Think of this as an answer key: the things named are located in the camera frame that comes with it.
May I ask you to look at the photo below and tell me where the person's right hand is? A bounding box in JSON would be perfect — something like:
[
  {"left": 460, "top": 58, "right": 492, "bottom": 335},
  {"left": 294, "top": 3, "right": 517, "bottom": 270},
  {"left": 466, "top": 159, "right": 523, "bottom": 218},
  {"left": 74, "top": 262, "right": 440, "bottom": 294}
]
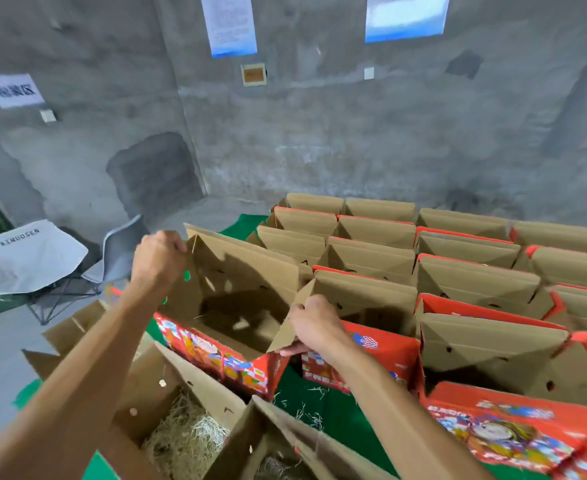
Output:
[{"left": 278, "top": 293, "right": 355, "bottom": 361}]

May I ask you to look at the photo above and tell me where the person's left hand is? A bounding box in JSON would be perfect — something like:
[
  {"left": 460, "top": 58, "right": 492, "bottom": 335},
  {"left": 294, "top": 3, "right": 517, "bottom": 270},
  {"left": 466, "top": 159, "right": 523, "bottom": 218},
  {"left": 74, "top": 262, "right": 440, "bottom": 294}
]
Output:
[{"left": 128, "top": 231, "right": 189, "bottom": 306}]

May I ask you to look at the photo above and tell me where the red printed cardboard box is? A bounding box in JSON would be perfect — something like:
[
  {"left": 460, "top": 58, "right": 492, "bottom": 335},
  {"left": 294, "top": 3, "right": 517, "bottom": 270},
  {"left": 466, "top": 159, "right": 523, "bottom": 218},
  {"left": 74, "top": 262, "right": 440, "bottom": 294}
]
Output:
[
  {"left": 203, "top": 395, "right": 400, "bottom": 480},
  {"left": 153, "top": 223, "right": 315, "bottom": 401},
  {"left": 21, "top": 299, "right": 247, "bottom": 480}
]

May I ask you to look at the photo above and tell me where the group of red fruit boxes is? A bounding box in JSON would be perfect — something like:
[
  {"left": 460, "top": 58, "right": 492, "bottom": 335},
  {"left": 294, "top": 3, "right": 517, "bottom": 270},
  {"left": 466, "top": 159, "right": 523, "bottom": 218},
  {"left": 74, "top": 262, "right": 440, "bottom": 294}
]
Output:
[{"left": 245, "top": 193, "right": 587, "bottom": 480}]

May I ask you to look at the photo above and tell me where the handful of shredded filler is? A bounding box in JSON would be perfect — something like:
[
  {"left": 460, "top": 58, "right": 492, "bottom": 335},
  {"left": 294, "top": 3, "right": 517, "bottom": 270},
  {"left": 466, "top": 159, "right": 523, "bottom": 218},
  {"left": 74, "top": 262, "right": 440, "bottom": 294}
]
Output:
[
  {"left": 253, "top": 449, "right": 310, "bottom": 480},
  {"left": 141, "top": 387, "right": 231, "bottom": 480}
]

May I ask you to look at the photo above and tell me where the person's left forearm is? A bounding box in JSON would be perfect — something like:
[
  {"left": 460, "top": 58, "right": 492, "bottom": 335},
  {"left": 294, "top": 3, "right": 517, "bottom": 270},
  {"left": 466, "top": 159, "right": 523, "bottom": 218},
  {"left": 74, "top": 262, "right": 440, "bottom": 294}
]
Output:
[{"left": 0, "top": 285, "right": 179, "bottom": 480}]

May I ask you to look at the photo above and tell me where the person's right forearm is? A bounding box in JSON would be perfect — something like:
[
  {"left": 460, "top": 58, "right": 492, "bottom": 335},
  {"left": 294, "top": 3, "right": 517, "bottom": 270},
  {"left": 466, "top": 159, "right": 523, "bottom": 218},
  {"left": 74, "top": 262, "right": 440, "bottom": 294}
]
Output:
[{"left": 328, "top": 345, "right": 495, "bottom": 480}]

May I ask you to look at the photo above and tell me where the grey plastic chair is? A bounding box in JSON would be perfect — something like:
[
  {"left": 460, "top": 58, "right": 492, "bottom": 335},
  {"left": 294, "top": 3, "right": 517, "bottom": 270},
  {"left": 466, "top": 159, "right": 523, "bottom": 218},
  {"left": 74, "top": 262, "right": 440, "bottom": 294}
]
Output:
[{"left": 58, "top": 215, "right": 147, "bottom": 301}]

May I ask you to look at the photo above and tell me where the white plastic chair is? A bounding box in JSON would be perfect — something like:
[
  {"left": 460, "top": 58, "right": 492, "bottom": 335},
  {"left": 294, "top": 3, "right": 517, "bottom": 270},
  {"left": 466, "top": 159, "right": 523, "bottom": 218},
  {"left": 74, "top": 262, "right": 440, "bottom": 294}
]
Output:
[{"left": 0, "top": 219, "right": 89, "bottom": 326}]

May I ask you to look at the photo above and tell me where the yellow framed wall plate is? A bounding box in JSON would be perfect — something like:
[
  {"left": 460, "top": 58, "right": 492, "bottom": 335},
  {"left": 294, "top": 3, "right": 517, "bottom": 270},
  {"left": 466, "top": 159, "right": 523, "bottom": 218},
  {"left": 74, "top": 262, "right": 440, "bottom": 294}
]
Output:
[{"left": 240, "top": 63, "right": 269, "bottom": 88}]

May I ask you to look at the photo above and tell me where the white wall sign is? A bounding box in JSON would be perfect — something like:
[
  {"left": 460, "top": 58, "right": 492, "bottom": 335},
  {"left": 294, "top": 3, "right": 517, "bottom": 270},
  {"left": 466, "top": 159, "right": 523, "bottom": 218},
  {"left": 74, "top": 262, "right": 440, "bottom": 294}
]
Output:
[{"left": 0, "top": 73, "right": 47, "bottom": 109}]

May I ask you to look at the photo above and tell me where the white and blue wall poster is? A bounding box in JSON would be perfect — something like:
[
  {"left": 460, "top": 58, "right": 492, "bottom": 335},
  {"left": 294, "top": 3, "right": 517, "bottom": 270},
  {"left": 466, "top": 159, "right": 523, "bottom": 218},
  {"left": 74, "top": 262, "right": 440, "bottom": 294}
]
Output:
[
  {"left": 199, "top": 0, "right": 259, "bottom": 59},
  {"left": 364, "top": 0, "right": 452, "bottom": 44}
]

